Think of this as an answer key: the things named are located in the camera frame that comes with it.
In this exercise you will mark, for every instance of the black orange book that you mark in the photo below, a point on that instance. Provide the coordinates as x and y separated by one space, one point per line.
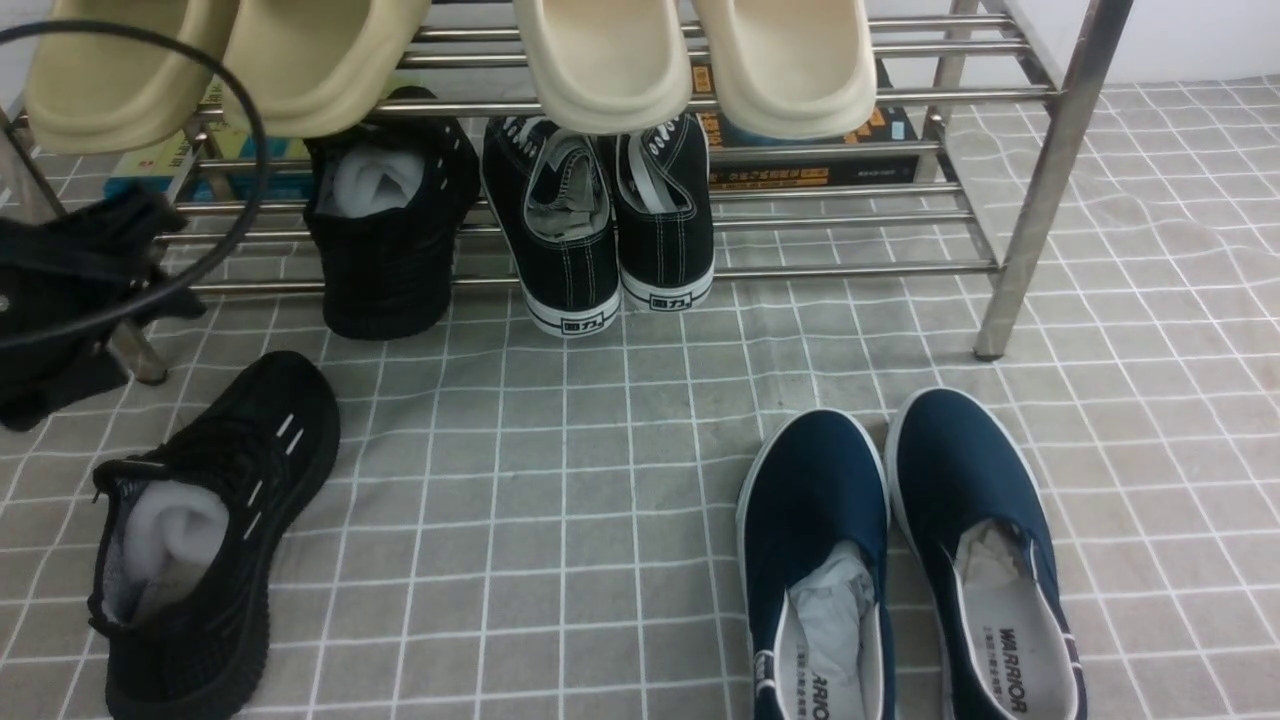
868 155

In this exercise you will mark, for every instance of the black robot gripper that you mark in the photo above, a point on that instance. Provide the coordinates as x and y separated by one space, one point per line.
94 257

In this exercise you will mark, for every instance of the navy slip-on shoe right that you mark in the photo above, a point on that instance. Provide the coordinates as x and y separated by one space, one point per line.
967 502

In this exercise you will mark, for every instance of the cream slipper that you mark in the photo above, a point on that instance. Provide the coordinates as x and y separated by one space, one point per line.
606 67
792 70

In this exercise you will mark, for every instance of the black knit sneaker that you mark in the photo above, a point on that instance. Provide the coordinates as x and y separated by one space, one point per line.
390 197
181 581

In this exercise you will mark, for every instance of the grey checked floor cloth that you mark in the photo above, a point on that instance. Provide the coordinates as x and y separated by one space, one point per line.
519 528

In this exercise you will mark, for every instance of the cream slipper right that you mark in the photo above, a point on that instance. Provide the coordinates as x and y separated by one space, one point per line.
792 70

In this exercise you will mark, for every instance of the navy slip-on shoe left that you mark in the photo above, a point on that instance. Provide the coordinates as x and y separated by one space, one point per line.
813 531

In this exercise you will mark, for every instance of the black canvas sneaker left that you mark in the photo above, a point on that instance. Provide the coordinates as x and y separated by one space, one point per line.
547 191

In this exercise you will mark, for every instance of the navy slip-on shoe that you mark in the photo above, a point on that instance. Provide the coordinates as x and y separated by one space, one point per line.
967 502
813 531

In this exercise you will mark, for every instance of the black canvas sneaker right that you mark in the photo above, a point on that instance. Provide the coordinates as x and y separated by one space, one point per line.
661 205

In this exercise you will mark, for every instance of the tan slipper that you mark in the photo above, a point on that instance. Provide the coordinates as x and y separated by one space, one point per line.
315 68
87 94

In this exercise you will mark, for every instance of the silver metal shoe rack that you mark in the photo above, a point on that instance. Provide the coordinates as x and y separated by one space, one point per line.
975 53

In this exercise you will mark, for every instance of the black canvas sneaker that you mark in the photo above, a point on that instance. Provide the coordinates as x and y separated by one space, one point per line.
661 205
547 191

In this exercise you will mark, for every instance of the green blue book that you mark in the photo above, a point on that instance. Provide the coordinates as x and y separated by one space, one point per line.
157 166

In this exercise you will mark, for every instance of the tan slipper far left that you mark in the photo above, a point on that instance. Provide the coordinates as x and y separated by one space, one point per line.
87 94

